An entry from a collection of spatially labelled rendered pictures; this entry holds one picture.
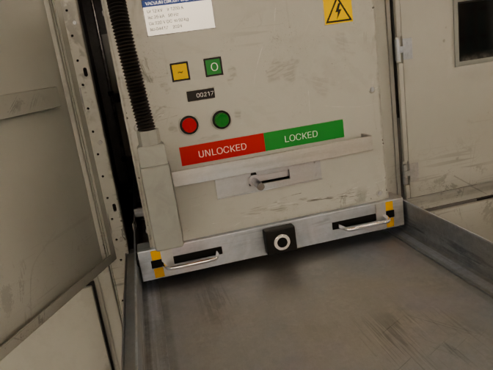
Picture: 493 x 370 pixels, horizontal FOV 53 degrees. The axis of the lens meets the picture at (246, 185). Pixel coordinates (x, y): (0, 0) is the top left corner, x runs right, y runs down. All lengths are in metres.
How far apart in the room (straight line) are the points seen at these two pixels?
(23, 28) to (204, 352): 0.68
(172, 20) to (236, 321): 0.52
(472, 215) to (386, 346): 0.77
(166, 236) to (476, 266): 0.52
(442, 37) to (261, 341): 0.86
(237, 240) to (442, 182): 0.61
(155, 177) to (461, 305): 0.51
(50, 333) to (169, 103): 0.62
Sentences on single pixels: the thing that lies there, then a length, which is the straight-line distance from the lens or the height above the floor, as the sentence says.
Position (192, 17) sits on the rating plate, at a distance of 0.92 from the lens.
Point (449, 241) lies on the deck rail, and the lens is 0.97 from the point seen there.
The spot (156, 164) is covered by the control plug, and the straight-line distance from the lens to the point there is 0.81.
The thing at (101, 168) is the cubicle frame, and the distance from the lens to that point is 1.14.
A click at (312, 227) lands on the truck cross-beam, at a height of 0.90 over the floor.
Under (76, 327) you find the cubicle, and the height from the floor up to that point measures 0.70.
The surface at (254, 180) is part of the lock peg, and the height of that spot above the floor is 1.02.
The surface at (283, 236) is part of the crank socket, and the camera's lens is 0.96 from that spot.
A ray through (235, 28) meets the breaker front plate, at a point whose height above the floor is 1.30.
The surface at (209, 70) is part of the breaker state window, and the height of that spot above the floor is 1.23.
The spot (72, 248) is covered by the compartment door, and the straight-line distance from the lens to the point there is 1.10.
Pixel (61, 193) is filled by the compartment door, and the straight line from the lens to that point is 1.08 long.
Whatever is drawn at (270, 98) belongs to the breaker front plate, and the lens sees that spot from 0.94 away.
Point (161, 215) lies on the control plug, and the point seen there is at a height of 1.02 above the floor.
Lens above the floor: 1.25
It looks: 15 degrees down
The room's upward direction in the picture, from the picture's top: 8 degrees counter-clockwise
